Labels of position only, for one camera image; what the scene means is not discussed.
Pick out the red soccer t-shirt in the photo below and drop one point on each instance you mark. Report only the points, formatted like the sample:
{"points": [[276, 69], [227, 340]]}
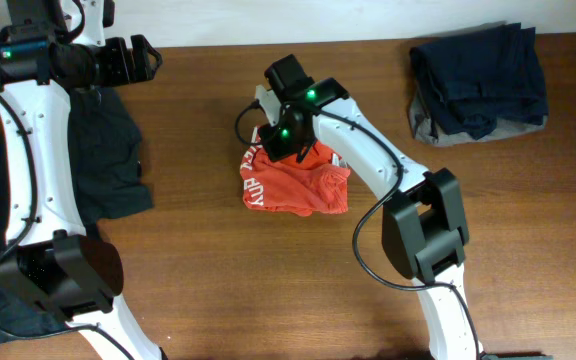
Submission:
{"points": [[318, 184]]}

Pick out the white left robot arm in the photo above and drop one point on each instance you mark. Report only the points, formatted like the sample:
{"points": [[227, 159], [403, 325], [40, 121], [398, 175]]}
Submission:
{"points": [[49, 49]]}

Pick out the folded navy blue garment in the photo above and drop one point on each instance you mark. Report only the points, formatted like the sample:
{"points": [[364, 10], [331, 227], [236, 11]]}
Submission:
{"points": [[495, 62]]}

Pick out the black t-shirt white letters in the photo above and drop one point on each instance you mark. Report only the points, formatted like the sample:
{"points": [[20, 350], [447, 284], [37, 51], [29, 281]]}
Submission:
{"points": [[104, 157]]}

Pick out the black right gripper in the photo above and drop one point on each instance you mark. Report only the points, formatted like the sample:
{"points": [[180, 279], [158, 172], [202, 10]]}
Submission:
{"points": [[279, 148]]}

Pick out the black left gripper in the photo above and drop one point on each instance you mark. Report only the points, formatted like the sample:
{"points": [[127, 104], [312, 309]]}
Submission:
{"points": [[124, 72]]}

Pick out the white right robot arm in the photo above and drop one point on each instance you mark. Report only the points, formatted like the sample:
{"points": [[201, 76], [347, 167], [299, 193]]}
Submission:
{"points": [[424, 227]]}

